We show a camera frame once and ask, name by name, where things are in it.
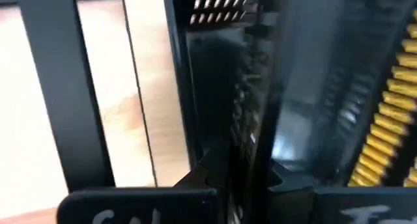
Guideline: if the black metal wooden shelf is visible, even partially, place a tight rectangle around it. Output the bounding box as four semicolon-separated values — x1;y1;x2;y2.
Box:
16;0;196;193

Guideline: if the yellow plastic basket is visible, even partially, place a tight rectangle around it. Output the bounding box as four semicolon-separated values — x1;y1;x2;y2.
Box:
346;8;417;188

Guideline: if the black plastic basket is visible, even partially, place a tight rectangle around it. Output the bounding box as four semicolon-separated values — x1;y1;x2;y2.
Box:
270;0;417;189
164;0;281;224

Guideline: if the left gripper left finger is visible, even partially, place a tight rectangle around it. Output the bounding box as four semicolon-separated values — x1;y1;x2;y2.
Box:
57;141;236;224

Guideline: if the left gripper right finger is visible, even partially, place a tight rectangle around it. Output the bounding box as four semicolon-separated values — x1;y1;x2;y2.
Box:
266;161;417;224

